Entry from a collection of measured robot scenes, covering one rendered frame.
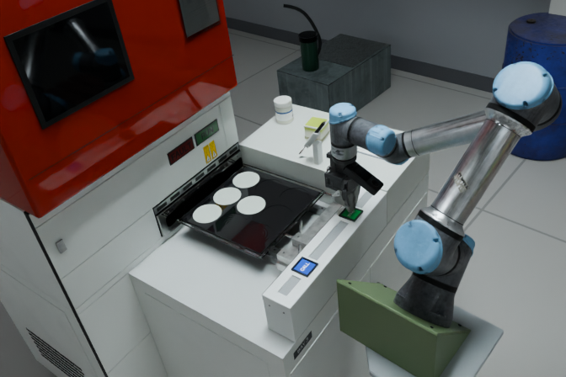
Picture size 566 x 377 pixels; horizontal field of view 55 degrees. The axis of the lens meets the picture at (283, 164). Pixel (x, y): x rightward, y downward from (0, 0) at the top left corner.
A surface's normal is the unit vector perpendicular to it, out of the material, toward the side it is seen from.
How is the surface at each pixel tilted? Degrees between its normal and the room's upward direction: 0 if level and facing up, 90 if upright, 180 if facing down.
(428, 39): 90
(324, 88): 90
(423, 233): 53
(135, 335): 90
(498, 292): 0
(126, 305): 90
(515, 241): 0
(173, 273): 0
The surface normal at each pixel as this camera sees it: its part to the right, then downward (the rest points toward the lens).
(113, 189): 0.81, 0.26
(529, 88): -0.51, -0.34
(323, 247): -0.11, -0.81
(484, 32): -0.66, 0.48
